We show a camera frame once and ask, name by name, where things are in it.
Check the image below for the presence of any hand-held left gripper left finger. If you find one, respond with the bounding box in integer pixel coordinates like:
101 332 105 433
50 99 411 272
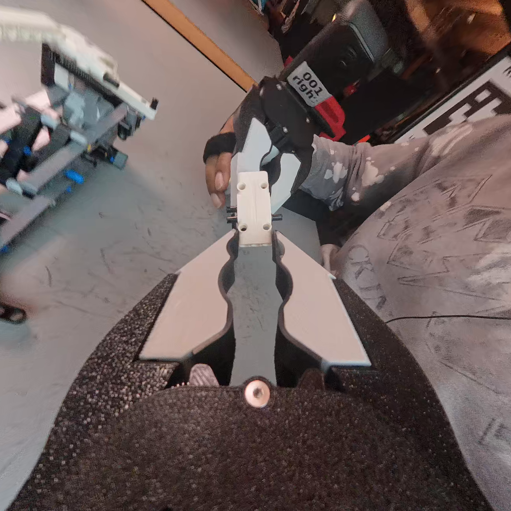
138 229 240 387

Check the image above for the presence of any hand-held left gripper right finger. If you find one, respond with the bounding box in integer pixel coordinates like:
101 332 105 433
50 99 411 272
273 231 373 389

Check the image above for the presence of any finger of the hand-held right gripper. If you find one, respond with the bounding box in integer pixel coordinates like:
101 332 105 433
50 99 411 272
229 117 277 201
267 153 302 215

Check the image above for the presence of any white beam brick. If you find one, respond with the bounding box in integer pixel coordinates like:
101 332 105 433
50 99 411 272
237 171 274 247

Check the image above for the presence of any partly built toy truck chassis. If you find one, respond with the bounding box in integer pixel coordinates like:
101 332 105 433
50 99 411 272
0 6 159 256

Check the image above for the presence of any wood edged side desk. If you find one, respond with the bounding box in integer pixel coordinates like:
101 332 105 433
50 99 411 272
140 0 280 92

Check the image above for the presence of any person's right hand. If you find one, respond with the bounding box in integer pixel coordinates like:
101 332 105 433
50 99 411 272
205 153 233 209

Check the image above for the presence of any black cord with round tip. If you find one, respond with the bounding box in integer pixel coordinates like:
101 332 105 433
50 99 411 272
385 314 511 325

